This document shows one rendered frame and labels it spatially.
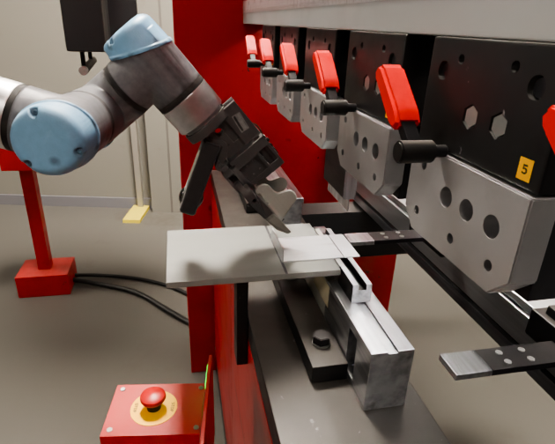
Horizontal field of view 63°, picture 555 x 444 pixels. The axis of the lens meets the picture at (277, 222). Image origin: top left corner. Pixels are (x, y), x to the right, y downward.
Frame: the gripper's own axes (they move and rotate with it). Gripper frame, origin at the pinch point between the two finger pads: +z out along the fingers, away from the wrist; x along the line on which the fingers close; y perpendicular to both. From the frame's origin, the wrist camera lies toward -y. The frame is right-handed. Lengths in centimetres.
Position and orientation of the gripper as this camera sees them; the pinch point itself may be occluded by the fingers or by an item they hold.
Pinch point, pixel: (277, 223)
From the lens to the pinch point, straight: 73.6
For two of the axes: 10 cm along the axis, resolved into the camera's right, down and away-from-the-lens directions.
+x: -2.1, -4.0, 8.9
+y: 7.7, -6.3, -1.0
